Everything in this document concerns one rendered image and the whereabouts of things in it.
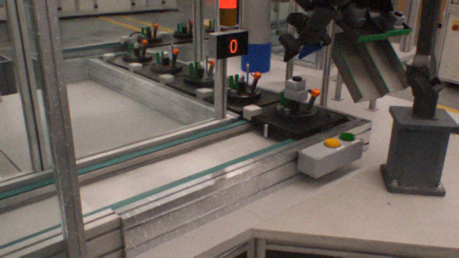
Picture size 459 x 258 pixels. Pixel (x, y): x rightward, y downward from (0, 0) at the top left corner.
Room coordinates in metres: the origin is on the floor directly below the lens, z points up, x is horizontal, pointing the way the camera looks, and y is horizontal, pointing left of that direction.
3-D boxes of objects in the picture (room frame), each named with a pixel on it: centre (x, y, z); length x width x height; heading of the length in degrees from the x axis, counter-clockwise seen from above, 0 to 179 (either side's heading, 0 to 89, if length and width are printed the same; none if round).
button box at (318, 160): (1.18, -0.29, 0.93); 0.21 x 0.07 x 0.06; 131
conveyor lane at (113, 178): (1.22, 0.03, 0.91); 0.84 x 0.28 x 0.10; 131
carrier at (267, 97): (1.59, -0.05, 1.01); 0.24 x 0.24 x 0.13; 41
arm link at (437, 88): (1.15, -0.51, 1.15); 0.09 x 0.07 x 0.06; 144
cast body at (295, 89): (1.41, -0.21, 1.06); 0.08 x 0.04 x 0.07; 41
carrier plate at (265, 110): (1.40, -0.21, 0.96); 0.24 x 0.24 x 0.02; 41
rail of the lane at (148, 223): (1.10, -0.11, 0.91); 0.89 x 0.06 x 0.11; 131
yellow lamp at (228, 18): (1.36, 0.01, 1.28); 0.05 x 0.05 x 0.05
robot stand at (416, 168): (1.15, -0.52, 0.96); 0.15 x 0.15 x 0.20; 82
